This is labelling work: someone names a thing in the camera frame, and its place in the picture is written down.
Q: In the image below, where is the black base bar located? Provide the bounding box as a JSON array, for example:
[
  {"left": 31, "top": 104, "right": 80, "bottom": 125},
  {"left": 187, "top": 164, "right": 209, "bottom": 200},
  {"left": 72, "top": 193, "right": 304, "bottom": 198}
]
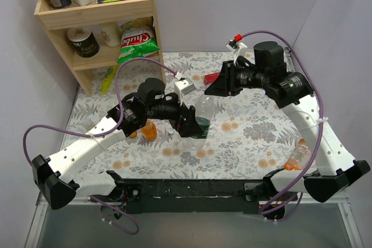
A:
[{"left": 95, "top": 171, "right": 277, "bottom": 214}]

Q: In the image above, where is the green white chips bag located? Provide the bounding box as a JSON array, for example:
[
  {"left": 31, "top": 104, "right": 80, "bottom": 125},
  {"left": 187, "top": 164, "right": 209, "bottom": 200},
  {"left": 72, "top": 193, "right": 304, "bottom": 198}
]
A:
[{"left": 117, "top": 17, "right": 160, "bottom": 64}]

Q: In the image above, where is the orange juice bottle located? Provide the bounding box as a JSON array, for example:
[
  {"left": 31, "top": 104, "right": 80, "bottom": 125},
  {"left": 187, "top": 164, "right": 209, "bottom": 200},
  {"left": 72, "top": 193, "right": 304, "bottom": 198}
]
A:
[{"left": 141, "top": 120, "right": 158, "bottom": 141}]

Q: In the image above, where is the black paper cup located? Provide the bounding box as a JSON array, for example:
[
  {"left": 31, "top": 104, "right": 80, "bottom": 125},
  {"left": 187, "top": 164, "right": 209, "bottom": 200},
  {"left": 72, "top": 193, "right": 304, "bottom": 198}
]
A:
[{"left": 67, "top": 27, "right": 100, "bottom": 58}]

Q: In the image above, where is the small clear bottle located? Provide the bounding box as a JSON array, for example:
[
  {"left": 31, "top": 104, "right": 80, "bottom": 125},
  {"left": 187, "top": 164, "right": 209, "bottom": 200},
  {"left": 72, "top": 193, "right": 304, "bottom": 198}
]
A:
[{"left": 81, "top": 117, "right": 96, "bottom": 131}]

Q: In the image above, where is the gold bottle cap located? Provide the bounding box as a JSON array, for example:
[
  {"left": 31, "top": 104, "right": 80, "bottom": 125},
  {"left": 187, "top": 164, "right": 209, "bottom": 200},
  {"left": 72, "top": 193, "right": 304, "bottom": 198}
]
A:
[{"left": 130, "top": 131, "right": 137, "bottom": 138}]

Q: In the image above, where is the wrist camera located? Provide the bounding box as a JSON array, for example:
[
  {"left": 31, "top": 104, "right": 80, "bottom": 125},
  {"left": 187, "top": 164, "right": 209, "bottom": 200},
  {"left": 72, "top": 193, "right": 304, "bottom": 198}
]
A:
[
  {"left": 226, "top": 34, "right": 248, "bottom": 65},
  {"left": 174, "top": 72, "right": 195, "bottom": 105}
]

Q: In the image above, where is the white cup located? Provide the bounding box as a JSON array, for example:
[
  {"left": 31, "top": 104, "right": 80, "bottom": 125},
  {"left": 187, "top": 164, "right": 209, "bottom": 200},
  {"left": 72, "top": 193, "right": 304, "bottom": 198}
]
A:
[{"left": 99, "top": 22, "right": 121, "bottom": 48}]

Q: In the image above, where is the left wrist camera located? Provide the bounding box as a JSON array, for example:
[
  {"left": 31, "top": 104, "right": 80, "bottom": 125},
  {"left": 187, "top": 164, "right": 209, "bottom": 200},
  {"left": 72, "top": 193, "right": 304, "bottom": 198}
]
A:
[{"left": 174, "top": 72, "right": 195, "bottom": 105}]

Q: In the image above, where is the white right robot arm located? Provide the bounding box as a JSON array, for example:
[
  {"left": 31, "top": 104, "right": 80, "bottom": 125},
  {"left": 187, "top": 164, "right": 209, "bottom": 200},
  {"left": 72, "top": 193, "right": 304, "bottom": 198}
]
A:
[{"left": 205, "top": 41, "right": 371, "bottom": 203}]

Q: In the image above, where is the yellow green tube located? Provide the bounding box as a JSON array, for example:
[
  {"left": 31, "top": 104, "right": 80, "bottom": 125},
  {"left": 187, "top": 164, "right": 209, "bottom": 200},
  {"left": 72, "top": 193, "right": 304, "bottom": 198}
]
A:
[{"left": 101, "top": 64, "right": 119, "bottom": 95}]

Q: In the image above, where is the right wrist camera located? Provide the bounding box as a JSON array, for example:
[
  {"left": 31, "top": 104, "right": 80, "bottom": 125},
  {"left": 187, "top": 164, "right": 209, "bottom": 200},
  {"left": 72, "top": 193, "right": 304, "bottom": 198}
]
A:
[{"left": 226, "top": 34, "right": 248, "bottom": 65}]

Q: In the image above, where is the red toothpaste box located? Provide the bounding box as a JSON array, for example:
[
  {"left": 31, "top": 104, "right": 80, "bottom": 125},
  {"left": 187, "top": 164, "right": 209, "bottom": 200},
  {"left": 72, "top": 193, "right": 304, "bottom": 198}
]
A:
[{"left": 203, "top": 73, "right": 220, "bottom": 85}]

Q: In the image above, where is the wooden shelf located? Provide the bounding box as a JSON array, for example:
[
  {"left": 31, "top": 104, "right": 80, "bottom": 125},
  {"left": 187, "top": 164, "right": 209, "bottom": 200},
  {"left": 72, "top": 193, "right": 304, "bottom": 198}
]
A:
[{"left": 34, "top": 0, "right": 168, "bottom": 96}]

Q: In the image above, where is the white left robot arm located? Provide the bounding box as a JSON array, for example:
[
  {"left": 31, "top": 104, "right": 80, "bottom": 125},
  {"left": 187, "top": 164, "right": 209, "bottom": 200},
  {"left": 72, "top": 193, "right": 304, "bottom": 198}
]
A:
[{"left": 31, "top": 78, "right": 203, "bottom": 210}]

